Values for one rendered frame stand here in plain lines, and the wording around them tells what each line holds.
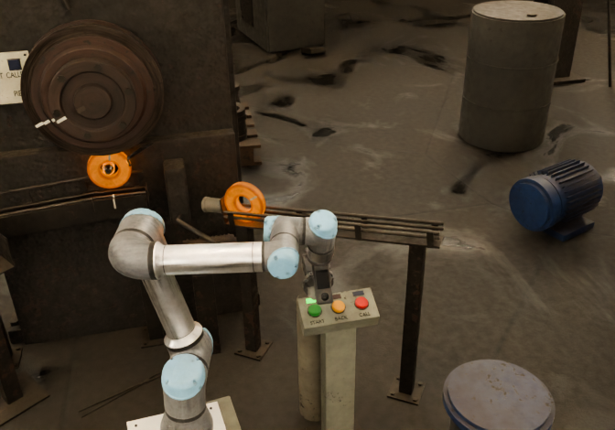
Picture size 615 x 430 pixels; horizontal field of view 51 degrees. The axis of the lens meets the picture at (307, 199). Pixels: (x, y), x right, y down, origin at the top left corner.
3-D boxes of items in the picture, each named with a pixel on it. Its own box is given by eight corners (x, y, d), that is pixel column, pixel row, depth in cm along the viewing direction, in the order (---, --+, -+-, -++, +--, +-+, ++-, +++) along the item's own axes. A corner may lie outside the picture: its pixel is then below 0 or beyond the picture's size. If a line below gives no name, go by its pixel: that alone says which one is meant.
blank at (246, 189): (245, 224, 246) (241, 229, 243) (221, 191, 243) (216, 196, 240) (274, 209, 237) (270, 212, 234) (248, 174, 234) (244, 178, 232)
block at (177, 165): (169, 211, 263) (162, 157, 251) (189, 209, 264) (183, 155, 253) (170, 225, 254) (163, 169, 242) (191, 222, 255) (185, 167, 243)
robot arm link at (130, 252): (93, 254, 155) (297, 247, 155) (105, 231, 165) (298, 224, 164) (102, 294, 161) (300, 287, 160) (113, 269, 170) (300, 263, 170)
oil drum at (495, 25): (444, 124, 481) (456, 1, 437) (517, 116, 492) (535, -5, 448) (480, 157, 430) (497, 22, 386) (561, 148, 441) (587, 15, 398)
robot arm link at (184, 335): (175, 391, 190) (102, 235, 166) (183, 356, 203) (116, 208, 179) (213, 382, 189) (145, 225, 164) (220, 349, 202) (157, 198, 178)
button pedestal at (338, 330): (299, 430, 235) (295, 293, 205) (362, 417, 240) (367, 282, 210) (308, 467, 222) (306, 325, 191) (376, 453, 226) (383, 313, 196)
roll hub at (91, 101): (152, 110, 227) (83, 149, 228) (104, 41, 212) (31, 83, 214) (152, 116, 222) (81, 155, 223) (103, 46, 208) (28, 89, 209)
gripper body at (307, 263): (325, 263, 194) (329, 237, 185) (331, 286, 189) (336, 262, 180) (300, 265, 193) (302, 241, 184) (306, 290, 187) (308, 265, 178)
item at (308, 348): (296, 401, 248) (293, 290, 222) (327, 394, 250) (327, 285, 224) (303, 424, 237) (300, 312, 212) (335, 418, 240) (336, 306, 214)
